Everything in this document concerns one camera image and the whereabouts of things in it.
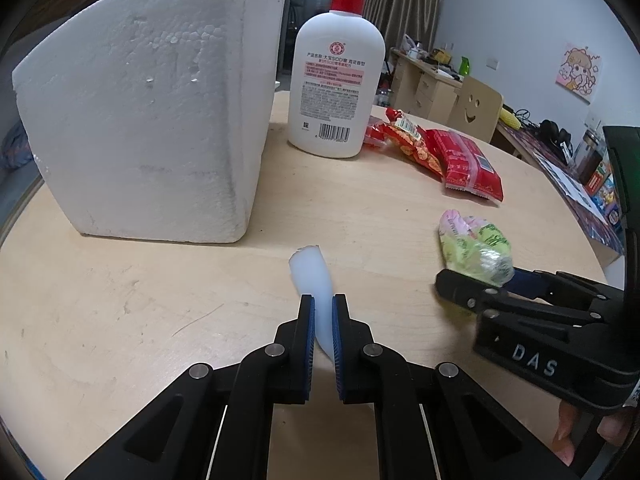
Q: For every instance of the person's right hand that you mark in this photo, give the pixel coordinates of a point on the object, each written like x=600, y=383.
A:
x=573, y=423

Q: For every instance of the beige drawer desk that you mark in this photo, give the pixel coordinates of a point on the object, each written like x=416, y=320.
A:
x=421, y=89

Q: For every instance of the white translucent soft piece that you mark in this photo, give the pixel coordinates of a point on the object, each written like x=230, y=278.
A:
x=311, y=276

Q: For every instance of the wooden smiley chair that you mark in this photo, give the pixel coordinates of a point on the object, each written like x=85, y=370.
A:
x=476, y=110

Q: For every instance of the red wet wipes pack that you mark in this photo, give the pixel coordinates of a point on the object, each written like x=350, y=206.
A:
x=467, y=169

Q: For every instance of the anime girl wall poster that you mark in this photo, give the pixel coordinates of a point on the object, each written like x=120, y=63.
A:
x=579, y=71

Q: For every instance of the patterned cloth side desk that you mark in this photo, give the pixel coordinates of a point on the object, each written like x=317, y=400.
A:
x=602, y=238

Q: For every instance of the green bottle on desk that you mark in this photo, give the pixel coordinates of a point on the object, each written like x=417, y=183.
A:
x=465, y=67

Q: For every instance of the blue orange quilt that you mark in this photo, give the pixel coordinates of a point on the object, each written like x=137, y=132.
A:
x=15, y=148

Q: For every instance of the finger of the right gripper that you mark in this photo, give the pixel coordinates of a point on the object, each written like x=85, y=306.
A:
x=478, y=297
x=560, y=287

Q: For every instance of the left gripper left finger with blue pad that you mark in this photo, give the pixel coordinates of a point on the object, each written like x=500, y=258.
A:
x=213, y=423

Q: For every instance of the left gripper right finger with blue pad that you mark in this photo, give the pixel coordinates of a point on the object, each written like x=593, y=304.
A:
x=432, y=422

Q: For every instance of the green pink tissue pack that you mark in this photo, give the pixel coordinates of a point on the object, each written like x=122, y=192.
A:
x=475, y=247

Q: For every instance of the yellow plush toy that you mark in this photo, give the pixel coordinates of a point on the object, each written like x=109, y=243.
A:
x=508, y=117

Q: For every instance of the white styrofoam box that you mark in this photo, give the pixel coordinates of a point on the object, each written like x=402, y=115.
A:
x=147, y=118

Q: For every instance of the black headphones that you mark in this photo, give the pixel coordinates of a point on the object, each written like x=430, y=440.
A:
x=555, y=137

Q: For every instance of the white lotion pump bottle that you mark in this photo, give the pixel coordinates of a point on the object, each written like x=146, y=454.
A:
x=337, y=63

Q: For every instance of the red orange snack bag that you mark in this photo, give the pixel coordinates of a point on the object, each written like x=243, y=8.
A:
x=410, y=139

